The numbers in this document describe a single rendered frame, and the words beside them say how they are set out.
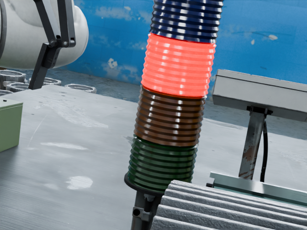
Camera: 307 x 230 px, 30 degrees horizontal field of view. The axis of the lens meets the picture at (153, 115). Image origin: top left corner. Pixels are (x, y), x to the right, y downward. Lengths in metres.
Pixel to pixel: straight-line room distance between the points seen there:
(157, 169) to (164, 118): 0.05
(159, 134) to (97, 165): 0.79
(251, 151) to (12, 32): 0.55
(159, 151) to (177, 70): 0.07
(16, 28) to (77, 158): 0.32
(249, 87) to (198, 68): 0.54
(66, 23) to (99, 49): 6.21
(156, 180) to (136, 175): 0.02
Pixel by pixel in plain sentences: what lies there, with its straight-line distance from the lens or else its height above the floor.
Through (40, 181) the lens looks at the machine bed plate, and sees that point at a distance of 1.15.
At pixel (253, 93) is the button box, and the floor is 1.05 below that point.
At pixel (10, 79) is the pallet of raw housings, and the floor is 0.54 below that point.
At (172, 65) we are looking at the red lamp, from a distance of 0.47.
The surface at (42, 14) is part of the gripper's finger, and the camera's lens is 0.83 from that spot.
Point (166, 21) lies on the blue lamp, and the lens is 0.48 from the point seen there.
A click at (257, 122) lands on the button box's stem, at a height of 1.00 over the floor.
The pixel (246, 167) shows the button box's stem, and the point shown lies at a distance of 1.05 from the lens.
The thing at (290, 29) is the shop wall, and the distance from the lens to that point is 6.45.
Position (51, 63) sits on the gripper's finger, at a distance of 0.83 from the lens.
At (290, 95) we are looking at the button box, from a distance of 1.01.
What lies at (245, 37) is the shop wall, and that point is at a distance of 6.51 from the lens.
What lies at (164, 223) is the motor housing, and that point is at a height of 1.10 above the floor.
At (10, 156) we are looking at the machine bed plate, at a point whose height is 0.80.
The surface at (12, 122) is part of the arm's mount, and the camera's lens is 1.31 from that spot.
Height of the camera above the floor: 1.21
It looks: 13 degrees down
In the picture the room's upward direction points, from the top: 9 degrees clockwise
